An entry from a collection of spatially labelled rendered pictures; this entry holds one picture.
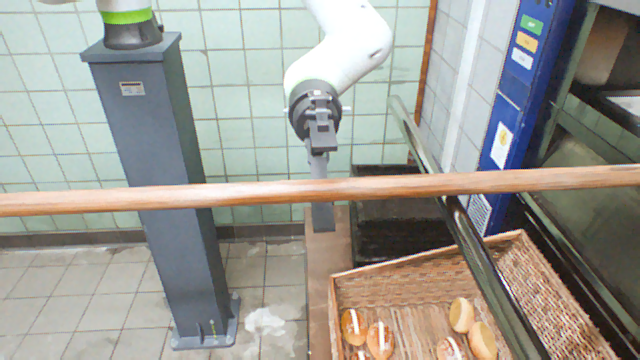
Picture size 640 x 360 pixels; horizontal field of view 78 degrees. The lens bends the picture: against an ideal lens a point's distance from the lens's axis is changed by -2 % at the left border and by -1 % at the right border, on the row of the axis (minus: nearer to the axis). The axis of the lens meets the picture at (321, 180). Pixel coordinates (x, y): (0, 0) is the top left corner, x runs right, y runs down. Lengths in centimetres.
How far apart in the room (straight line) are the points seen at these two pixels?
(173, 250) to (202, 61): 77
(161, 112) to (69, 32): 80
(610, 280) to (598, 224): 11
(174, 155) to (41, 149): 107
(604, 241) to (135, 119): 112
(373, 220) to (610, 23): 65
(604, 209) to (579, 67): 29
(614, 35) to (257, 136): 138
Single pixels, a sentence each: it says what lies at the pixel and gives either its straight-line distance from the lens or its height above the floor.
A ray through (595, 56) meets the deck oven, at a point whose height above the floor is 125.
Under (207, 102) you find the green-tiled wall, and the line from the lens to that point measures 183.
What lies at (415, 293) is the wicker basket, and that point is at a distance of 112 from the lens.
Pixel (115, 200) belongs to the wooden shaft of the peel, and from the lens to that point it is 54.
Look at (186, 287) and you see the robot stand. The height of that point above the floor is 33.
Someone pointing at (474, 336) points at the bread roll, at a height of 65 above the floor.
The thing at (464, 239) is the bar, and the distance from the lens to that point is 50.
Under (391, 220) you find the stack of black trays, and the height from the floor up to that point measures 82.
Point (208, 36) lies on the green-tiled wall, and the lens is 173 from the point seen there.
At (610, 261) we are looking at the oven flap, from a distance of 88.
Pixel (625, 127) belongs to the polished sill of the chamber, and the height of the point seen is 118.
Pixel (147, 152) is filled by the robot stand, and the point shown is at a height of 91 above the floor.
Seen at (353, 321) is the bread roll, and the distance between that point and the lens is 105.
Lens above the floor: 149
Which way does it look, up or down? 34 degrees down
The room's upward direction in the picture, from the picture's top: straight up
